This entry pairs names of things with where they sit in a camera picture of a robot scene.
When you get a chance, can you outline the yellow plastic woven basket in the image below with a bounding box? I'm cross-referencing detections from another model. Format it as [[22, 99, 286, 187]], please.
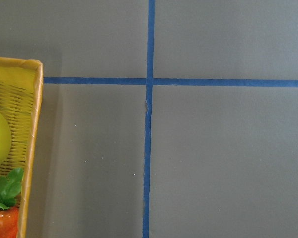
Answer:
[[0, 57, 44, 238]]

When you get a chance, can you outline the toy carrot with leaves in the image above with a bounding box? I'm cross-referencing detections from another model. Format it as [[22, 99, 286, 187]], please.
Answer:
[[0, 168, 24, 238]]

